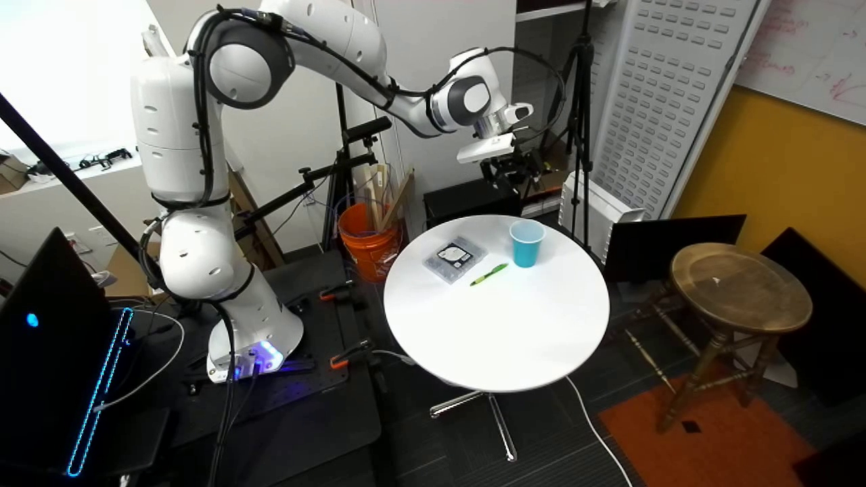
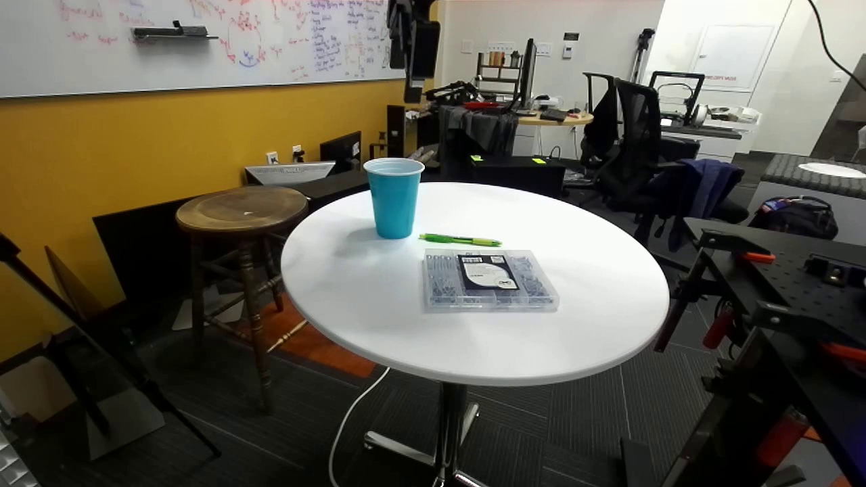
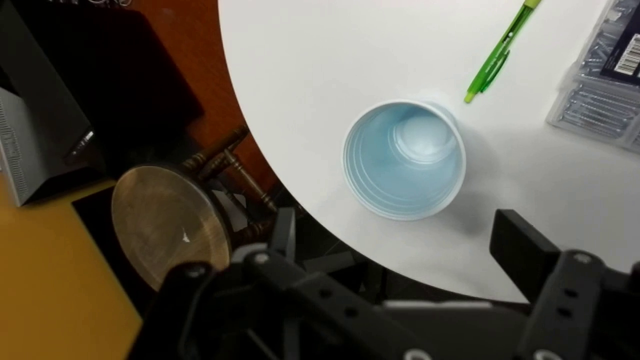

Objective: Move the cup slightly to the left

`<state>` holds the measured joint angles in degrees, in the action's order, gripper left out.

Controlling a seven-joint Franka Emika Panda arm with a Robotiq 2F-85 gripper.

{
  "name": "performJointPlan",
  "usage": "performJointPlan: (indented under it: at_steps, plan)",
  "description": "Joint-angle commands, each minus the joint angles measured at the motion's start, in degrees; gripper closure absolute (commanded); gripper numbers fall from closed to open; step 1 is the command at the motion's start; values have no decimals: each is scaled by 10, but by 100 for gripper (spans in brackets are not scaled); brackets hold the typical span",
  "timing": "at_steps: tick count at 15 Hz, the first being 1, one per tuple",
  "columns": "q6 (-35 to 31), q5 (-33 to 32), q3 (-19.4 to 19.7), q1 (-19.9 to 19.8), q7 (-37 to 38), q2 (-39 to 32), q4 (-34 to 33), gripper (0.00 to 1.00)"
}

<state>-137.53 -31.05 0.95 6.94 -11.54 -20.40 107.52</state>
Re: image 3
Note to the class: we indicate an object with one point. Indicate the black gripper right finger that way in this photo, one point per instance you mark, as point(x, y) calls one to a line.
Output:
point(580, 307)

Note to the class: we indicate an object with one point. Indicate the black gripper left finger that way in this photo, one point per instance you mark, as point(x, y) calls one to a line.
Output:
point(267, 313)

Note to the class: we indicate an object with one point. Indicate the blue plastic cup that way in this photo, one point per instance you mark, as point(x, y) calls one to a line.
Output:
point(403, 163)

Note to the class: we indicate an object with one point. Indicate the round wooden stool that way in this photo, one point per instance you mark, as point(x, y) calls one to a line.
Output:
point(166, 223)

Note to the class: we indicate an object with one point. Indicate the black hard drive white label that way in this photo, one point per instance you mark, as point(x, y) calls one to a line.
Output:
point(630, 57)

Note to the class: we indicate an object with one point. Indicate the green pen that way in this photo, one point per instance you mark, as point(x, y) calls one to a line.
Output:
point(500, 53)

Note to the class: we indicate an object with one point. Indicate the black low cabinet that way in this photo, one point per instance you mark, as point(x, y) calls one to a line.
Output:
point(113, 81)

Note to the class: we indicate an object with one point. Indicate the grey box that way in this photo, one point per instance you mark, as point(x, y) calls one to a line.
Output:
point(32, 152)

